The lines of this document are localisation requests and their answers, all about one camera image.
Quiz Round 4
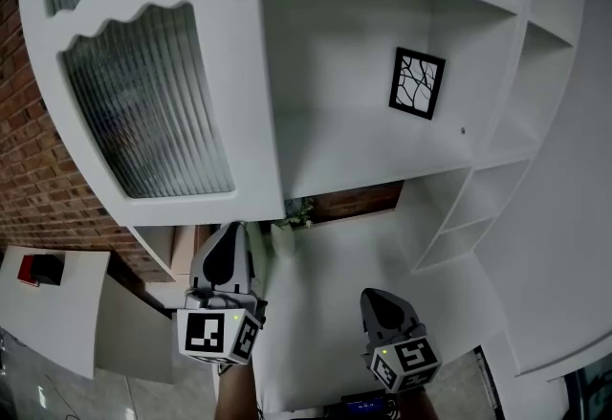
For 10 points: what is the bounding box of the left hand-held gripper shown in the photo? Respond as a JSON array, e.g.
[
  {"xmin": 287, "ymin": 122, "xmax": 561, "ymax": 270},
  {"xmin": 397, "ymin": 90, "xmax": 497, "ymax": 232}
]
[{"xmin": 176, "ymin": 221, "xmax": 269, "ymax": 366}]

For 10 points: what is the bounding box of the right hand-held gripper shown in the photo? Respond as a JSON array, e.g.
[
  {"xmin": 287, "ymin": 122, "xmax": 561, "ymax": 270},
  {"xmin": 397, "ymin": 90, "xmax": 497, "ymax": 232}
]
[{"xmin": 359, "ymin": 288, "xmax": 441, "ymax": 394}]

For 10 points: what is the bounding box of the white ribbed-glass cabinet door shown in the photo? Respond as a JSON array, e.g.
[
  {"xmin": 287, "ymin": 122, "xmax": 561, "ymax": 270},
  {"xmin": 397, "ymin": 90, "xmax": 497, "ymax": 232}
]
[{"xmin": 17, "ymin": 0, "xmax": 287, "ymax": 229}]

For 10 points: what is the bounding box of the white shelf desk unit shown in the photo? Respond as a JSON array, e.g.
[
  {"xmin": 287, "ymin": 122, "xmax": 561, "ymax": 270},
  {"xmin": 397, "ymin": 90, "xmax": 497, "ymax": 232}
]
[{"xmin": 126, "ymin": 0, "xmax": 587, "ymax": 286}]

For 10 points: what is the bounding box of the person's left forearm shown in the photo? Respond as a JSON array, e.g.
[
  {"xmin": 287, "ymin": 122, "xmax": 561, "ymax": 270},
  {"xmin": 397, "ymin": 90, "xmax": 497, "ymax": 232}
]
[{"xmin": 217, "ymin": 360, "xmax": 260, "ymax": 420}]

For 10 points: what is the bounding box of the person's right forearm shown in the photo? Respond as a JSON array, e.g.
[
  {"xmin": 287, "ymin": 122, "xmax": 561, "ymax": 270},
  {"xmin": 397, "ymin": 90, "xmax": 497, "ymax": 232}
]
[{"xmin": 395, "ymin": 387, "xmax": 442, "ymax": 420}]

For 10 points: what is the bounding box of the beige box file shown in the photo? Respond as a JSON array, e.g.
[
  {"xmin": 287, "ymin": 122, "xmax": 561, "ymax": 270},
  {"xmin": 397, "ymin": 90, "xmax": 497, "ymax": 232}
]
[{"xmin": 171, "ymin": 225, "xmax": 198, "ymax": 283}]

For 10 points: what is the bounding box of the white vase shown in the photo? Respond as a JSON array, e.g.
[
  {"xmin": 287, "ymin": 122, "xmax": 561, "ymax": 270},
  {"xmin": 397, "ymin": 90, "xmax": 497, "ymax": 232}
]
[{"xmin": 270, "ymin": 221, "xmax": 298, "ymax": 259}]

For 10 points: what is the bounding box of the black device with blue screen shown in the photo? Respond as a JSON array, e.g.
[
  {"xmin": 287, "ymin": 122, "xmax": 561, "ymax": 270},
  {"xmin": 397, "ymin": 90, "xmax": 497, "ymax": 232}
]
[{"xmin": 329, "ymin": 391, "xmax": 401, "ymax": 420}]

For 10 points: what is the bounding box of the white side table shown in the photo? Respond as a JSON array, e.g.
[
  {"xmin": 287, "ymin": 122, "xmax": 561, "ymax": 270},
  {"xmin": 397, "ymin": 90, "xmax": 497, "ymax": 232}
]
[{"xmin": 0, "ymin": 244, "xmax": 176, "ymax": 384}]

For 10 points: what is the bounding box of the black box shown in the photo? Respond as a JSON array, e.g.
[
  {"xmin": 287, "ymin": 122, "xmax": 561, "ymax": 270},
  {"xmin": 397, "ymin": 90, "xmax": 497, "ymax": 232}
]
[{"xmin": 28, "ymin": 253, "xmax": 66, "ymax": 288}]

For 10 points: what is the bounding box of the red book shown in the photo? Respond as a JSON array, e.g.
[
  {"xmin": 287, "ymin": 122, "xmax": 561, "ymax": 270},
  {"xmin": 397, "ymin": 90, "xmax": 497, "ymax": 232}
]
[{"xmin": 17, "ymin": 254, "xmax": 40, "ymax": 288}]

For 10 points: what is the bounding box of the dark glass door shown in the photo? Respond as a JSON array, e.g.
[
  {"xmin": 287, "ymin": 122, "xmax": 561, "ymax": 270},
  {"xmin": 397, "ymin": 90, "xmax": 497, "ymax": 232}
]
[{"xmin": 562, "ymin": 353, "xmax": 612, "ymax": 420}]

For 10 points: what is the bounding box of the black picture frame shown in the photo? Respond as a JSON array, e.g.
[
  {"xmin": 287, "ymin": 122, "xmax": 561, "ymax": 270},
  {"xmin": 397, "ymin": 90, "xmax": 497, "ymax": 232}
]
[{"xmin": 388, "ymin": 46, "xmax": 447, "ymax": 122}]

